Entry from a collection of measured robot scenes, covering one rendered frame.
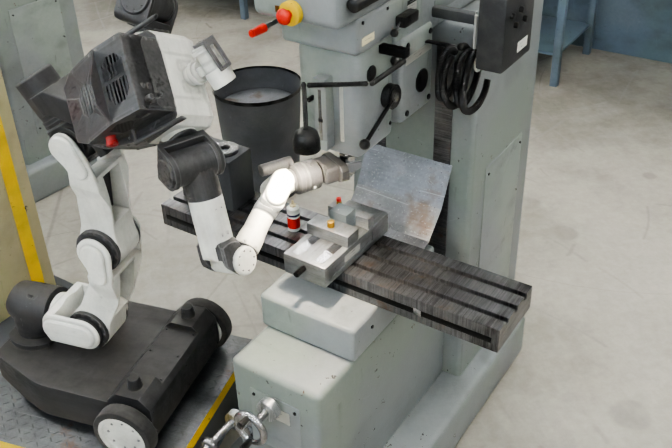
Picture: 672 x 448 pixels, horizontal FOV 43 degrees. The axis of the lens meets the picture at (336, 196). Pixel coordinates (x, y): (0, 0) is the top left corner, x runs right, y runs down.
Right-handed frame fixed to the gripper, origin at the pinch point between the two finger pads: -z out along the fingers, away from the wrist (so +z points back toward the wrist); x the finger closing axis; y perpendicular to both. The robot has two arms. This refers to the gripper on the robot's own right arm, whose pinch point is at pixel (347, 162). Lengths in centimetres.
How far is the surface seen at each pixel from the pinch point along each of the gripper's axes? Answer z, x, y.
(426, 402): -27, -9, 103
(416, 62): -21.3, -3.1, -27.4
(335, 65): 7.4, -6.4, -34.3
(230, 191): 20.9, 39.2, 22.7
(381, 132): -6.2, -8.0, -11.6
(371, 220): -6.5, -3.0, 20.6
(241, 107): -45, 173, 63
